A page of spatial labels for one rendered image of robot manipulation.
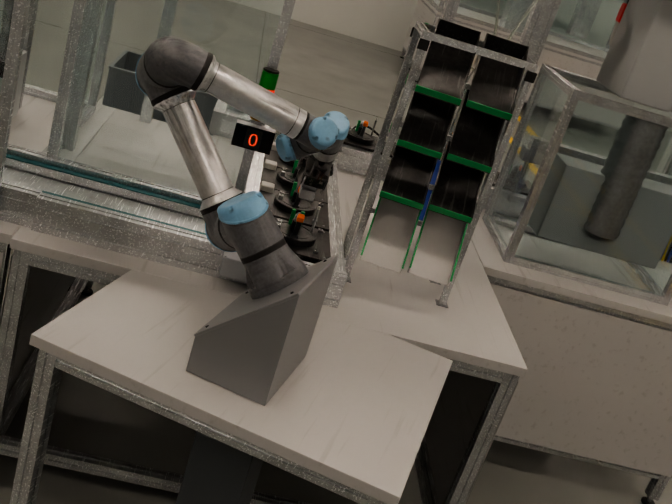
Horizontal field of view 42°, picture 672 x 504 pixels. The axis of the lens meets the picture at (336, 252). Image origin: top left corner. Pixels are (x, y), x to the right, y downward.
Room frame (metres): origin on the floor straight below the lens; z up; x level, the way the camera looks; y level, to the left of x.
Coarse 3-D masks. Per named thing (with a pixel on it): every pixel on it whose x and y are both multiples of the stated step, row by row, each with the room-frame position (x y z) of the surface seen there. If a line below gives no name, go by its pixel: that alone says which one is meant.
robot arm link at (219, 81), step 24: (168, 48) 1.98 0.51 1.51; (192, 48) 2.00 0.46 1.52; (168, 72) 1.97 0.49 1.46; (192, 72) 1.97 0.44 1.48; (216, 72) 2.00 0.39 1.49; (216, 96) 2.01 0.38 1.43; (240, 96) 2.01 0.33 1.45; (264, 96) 2.04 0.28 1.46; (264, 120) 2.04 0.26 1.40; (288, 120) 2.05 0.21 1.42; (312, 120) 2.08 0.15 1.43; (312, 144) 2.06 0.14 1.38
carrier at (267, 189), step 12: (264, 192) 2.76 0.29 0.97; (276, 192) 2.80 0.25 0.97; (276, 204) 2.67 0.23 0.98; (288, 204) 2.67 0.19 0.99; (300, 204) 2.70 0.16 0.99; (312, 204) 2.74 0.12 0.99; (324, 204) 2.83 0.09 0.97; (276, 216) 2.59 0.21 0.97; (288, 216) 2.62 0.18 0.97; (312, 216) 2.68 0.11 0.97; (324, 216) 2.72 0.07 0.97; (324, 228) 2.61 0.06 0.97
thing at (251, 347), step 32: (288, 288) 1.81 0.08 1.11; (320, 288) 1.89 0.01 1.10; (224, 320) 1.75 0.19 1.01; (256, 320) 1.71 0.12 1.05; (288, 320) 1.70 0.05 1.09; (192, 352) 1.74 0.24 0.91; (224, 352) 1.72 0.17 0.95; (256, 352) 1.71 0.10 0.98; (288, 352) 1.77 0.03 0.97; (224, 384) 1.72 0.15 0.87; (256, 384) 1.71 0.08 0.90
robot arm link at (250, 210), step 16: (256, 192) 1.94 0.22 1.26; (224, 208) 1.89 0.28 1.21; (240, 208) 1.88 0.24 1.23; (256, 208) 1.90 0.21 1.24; (224, 224) 1.89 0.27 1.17; (240, 224) 1.87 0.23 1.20; (256, 224) 1.88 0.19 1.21; (272, 224) 1.91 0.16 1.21; (224, 240) 1.94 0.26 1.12; (240, 240) 1.87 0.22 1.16; (256, 240) 1.87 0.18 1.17; (272, 240) 1.88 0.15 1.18; (240, 256) 1.88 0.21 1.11
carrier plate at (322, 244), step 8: (328, 232) 2.59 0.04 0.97; (320, 240) 2.50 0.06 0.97; (328, 240) 2.52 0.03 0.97; (296, 248) 2.38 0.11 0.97; (304, 248) 2.40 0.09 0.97; (312, 248) 2.42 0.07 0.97; (320, 248) 2.44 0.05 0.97; (328, 248) 2.46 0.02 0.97; (304, 256) 2.35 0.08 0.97; (312, 256) 2.36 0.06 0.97; (320, 256) 2.38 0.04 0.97; (328, 256) 2.40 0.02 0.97
